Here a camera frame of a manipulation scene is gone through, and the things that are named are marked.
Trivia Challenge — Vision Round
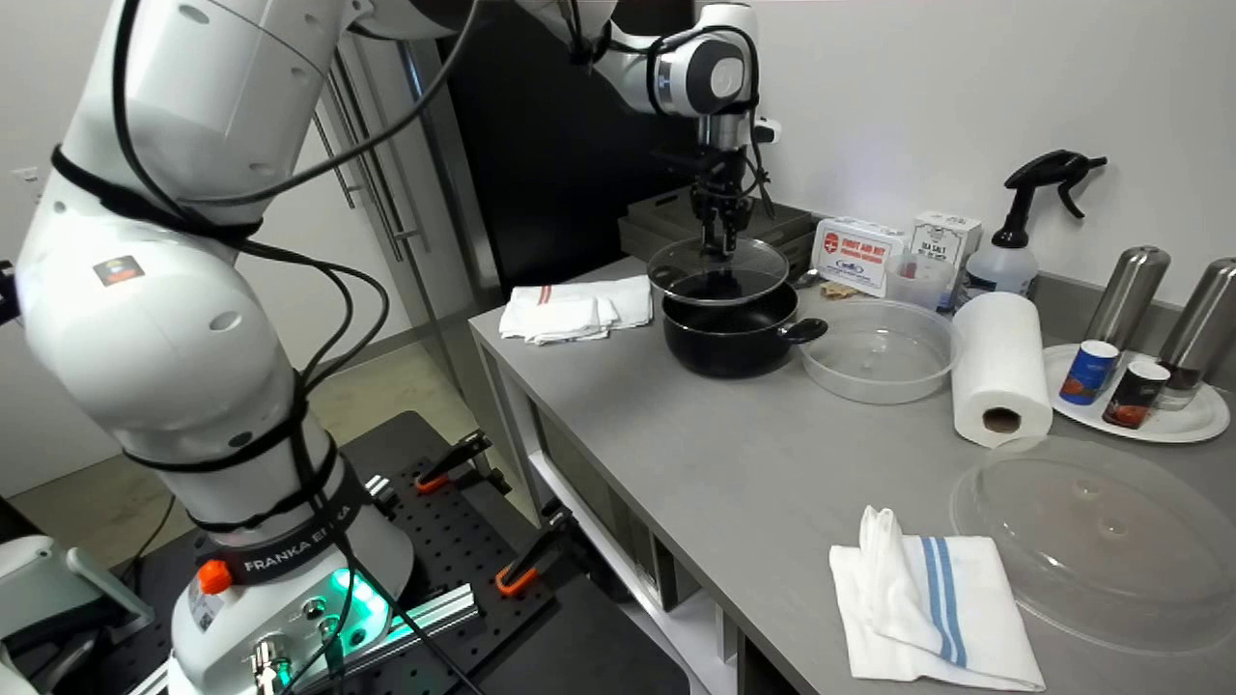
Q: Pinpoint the clear plastic bowl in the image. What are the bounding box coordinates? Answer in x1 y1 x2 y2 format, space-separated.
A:
793 298 958 411

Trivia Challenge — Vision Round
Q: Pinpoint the steel shaker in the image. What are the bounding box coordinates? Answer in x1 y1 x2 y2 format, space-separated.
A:
1080 243 1175 355
1155 254 1236 390

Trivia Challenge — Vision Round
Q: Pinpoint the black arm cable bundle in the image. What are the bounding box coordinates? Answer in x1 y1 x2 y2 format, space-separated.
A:
49 0 775 695

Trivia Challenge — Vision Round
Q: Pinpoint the spray bottle with black trigger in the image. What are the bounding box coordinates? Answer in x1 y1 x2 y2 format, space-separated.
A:
963 148 1107 301

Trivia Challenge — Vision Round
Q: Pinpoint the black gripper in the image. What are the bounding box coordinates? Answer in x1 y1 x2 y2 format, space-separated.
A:
684 151 769 265

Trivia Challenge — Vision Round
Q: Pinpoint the white plate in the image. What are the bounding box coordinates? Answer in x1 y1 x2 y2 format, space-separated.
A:
1040 339 1232 449

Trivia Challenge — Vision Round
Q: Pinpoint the red and white box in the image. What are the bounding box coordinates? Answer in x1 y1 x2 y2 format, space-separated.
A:
809 211 913 301

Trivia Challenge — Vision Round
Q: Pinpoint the orange handled clamp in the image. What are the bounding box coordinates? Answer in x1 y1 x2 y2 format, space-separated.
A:
492 506 575 604
409 430 512 497

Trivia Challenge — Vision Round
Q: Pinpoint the white paper towel roll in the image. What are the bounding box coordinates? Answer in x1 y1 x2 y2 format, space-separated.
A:
946 290 1053 453

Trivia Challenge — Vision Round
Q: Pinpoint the aluminium rail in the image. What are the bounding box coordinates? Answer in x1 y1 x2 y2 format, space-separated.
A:
129 576 487 695

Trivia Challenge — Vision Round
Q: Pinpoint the white towel with blue stripes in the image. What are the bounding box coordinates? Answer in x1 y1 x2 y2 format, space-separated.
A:
828 503 1052 695

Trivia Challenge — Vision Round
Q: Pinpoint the glass lid with black knob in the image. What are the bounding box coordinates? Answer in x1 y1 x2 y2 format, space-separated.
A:
646 233 793 308

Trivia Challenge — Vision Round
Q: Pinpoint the blue spice jar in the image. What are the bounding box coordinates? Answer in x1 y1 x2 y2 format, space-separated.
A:
1053 337 1120 411

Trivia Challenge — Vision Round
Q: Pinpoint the dark steel refrigerator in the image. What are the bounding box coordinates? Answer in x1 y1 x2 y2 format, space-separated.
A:
294 0 700 339

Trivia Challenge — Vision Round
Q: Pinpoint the white towel with red stripe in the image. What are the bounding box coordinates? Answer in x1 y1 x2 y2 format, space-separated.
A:
494 271 658 346

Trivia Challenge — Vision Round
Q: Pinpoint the small white carton box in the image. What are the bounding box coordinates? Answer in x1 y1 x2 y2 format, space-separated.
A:
895 209 984 318

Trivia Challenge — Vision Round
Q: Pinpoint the white shelf cabinet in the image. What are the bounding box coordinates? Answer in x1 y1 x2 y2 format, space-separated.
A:
474 323 748 695

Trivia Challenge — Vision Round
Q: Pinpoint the red spice jar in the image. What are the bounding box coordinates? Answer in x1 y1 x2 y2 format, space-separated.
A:
1102 355 1175 431

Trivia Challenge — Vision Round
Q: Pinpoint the dark grey tray box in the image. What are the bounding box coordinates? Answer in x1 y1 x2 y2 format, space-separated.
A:
614 191 824 282

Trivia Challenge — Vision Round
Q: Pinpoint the grey white device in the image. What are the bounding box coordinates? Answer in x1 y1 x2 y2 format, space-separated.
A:
0 533 151 695

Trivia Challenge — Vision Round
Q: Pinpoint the black cooking pot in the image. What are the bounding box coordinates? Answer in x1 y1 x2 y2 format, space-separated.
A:
658 282 832 384

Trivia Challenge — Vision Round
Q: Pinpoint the black perforated robot table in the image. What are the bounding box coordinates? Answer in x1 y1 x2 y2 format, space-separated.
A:
0 411 691 695

